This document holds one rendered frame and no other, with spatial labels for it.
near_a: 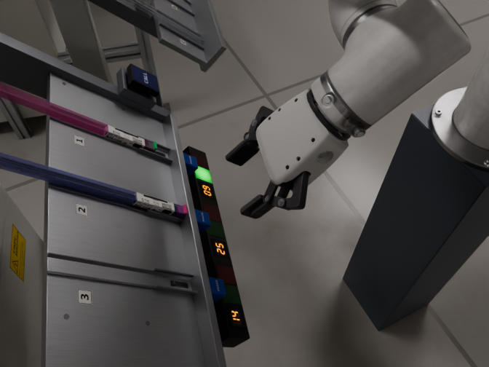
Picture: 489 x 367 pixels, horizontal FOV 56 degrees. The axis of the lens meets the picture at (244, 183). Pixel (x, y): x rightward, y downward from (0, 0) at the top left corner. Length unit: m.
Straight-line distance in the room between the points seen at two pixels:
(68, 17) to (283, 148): 0.56
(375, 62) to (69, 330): 0.41
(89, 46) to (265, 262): 0.80
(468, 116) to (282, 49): 1.36
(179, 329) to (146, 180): 0.22
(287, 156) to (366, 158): 1.15
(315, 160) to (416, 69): 0.15
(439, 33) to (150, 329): 0.43
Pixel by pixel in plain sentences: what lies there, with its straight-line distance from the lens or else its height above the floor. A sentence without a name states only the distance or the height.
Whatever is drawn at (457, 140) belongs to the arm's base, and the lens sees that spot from 0.83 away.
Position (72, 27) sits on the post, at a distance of 0.99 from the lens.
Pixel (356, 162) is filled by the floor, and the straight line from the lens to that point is 1.68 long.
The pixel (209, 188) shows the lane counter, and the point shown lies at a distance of 0.77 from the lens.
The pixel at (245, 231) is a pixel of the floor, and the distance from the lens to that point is 1.47.
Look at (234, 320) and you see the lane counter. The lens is 0.66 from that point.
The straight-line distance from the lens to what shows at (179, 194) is 0.68.
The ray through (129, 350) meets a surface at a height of 0.79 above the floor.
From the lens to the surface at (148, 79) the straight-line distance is 0.75.
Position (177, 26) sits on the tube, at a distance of 0.89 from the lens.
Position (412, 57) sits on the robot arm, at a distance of 0.51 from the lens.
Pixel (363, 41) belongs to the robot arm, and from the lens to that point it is 0.53.
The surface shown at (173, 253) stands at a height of 0.73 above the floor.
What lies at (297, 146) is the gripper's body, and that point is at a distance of 0.55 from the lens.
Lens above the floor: 1.28
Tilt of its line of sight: 54 degrees down
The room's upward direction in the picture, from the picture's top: straight up
